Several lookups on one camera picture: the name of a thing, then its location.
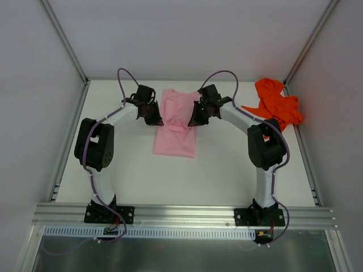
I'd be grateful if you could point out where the aluminium frame post right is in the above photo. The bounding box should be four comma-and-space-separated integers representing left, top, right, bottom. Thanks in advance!
284, 0, 340, 85

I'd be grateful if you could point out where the aluminium frame post left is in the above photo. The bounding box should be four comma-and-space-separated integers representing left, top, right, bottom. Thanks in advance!
39, 0, 88, 85

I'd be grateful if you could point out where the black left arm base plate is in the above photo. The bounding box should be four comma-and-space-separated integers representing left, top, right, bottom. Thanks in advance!
83, 204, 135, 224

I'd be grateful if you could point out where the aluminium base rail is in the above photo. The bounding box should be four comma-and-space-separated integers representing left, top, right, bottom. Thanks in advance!
31, 202, 339, 230

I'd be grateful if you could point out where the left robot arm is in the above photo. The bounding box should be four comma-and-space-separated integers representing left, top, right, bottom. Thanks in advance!
74, 85, 163, 225

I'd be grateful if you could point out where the orange t shirt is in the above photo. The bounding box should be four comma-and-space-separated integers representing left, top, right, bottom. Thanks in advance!
242, 78, 304, 131

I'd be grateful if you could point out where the white slotted cable duct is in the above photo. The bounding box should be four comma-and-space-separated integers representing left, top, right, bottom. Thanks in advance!
44, 226, 256, 240

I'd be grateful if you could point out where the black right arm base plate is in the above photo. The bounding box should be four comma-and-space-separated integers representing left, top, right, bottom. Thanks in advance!
233, 208, 286, 227

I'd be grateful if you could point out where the pink t shirt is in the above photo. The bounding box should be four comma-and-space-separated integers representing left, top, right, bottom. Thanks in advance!
153, 89, 200, 158

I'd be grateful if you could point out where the aluminium frame post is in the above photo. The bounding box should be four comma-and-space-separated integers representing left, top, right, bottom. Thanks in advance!
39, 0, 88, 85
284, 0, 340, 85

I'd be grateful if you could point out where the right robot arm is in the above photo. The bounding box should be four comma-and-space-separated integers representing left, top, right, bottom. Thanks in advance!
188, 84, 289, 227

